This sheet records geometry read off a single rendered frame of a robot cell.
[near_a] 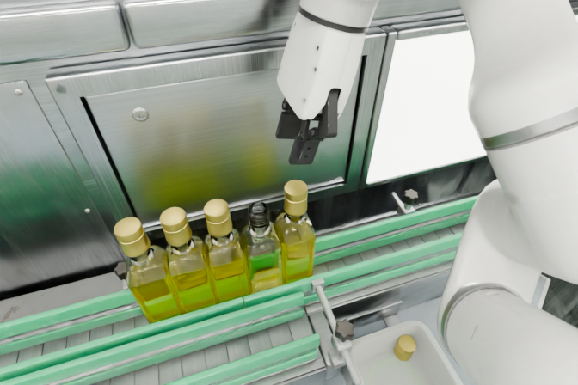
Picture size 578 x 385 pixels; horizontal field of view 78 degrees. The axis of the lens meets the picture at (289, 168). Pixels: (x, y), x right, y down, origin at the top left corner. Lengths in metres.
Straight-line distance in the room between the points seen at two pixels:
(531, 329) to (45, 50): 0.55
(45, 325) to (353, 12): 0.67
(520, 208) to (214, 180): 0.47
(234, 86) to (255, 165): 0.16
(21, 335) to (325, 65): 0.66
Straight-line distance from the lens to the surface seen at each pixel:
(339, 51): 0.36
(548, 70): 0.30
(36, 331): 0.78
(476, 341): 0.35
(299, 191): 0.51
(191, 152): 0.59
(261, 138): 0.60
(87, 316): 0.75
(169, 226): 0.49
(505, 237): 0.37
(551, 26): 0.36
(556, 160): 0.30
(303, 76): 0.38
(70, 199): 0.70
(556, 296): 1.48
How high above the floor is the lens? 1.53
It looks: 42 degrees down
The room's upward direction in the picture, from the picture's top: straight up
